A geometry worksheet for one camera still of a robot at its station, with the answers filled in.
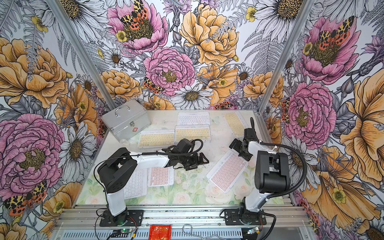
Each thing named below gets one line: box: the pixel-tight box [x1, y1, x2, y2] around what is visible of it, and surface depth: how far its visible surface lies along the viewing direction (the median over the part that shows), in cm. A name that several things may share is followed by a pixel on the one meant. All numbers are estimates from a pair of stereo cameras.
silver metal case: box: [100, 99, 152, 143], surface depth 100 cm
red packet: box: [148, 224, 172, 240], surface depth 71 cm
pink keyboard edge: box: [206, 150, 249, 194], surface depth 91 cm
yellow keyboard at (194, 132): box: [175, 124, 211, 145], surface depth 110 cm
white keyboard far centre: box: [177, 112, 211, 126], surface depth 118 cm
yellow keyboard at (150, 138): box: [138, 129, 175, 149], surface depth 107 cm
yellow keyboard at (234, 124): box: [222, 111, 246, 138], surface depth 117 cm
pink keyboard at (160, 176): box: [147, 166, 175, 187], surface depth 89 cm
